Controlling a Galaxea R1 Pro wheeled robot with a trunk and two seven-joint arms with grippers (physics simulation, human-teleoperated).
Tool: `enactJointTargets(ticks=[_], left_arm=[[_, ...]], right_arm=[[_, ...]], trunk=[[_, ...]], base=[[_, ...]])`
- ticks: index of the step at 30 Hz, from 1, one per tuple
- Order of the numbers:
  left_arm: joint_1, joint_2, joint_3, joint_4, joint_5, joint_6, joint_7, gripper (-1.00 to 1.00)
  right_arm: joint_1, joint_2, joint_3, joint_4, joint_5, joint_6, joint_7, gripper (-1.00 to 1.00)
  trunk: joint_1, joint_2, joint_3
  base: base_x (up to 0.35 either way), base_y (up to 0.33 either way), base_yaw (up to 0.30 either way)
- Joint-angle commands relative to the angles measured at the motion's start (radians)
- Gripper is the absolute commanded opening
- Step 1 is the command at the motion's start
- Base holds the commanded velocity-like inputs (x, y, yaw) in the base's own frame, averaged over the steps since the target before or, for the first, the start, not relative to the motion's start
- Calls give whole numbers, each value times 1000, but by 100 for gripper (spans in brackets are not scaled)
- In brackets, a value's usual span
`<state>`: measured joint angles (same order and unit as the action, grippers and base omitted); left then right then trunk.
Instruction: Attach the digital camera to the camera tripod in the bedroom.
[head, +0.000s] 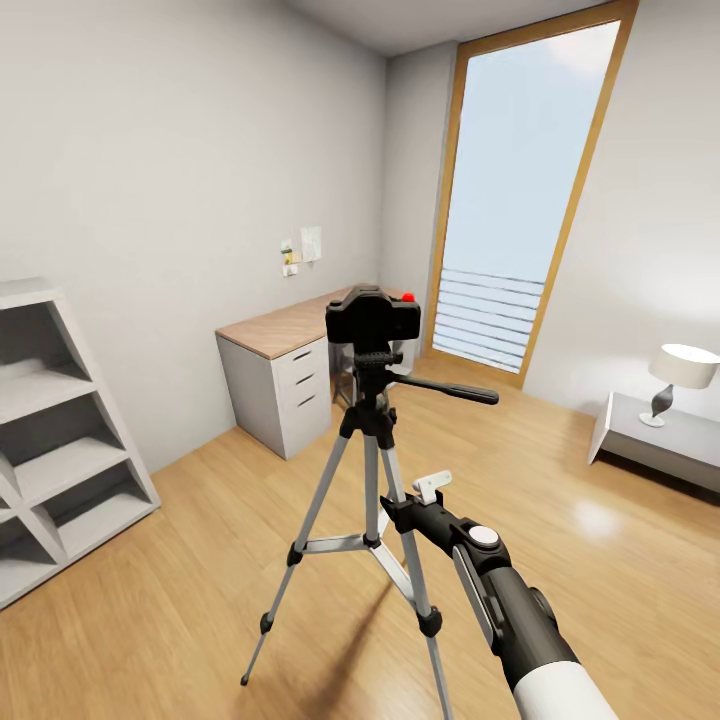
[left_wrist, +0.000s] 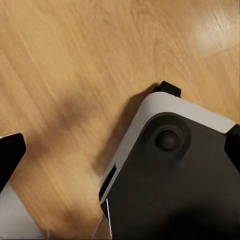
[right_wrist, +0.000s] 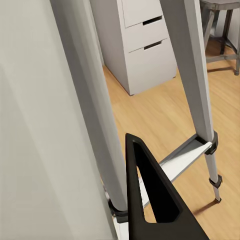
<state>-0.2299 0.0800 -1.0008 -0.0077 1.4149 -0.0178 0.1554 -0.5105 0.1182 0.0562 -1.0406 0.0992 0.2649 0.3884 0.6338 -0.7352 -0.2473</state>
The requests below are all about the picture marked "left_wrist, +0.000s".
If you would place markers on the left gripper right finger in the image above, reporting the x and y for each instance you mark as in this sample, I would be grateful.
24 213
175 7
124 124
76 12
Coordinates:
232 149

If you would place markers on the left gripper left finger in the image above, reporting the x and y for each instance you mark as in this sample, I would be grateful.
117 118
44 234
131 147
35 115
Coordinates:
12 149

